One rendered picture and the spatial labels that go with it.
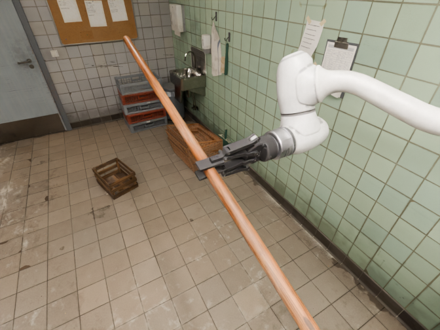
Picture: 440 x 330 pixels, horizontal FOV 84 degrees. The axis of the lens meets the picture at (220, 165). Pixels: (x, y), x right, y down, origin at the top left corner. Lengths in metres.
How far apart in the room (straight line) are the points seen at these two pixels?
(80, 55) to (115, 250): 2.84
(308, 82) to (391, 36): 0.98
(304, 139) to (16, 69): 3.96
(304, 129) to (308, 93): 0.10
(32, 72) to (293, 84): 3.87
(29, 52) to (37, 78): 0.32
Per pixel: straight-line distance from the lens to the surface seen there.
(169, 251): 2.28
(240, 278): 2.12
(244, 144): 0.64
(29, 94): 4.37
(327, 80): 0.74
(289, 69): 0.74
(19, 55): 4.25
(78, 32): 4.18
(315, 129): 0.78
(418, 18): 1.62
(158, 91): 0.87
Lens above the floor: 1.87
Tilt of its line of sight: 37 degrees down
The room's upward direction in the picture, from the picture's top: straight up
